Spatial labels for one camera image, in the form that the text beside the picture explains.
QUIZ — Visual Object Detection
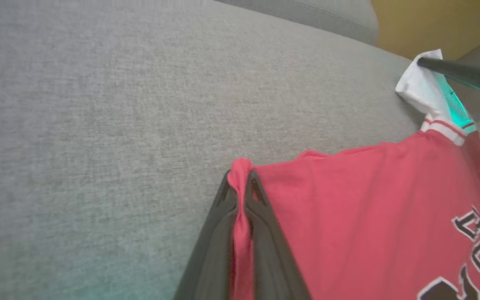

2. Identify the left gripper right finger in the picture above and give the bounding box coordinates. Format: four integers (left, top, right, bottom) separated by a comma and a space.
244, 169, 312, 300

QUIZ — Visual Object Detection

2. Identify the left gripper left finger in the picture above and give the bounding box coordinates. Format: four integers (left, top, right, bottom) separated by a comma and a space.
173, 170, 239, 300

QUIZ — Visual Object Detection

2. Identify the large yellow sofa back cushion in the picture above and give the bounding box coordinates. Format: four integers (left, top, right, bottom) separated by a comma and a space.
371, 0, 480, 61

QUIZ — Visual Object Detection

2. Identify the red garment with white band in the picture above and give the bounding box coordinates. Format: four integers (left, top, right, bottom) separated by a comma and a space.
227, 49, 480, 300

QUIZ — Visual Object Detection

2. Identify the grey sofa seat cushion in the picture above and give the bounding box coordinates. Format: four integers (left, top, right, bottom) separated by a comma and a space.
217, 0, 380, 45

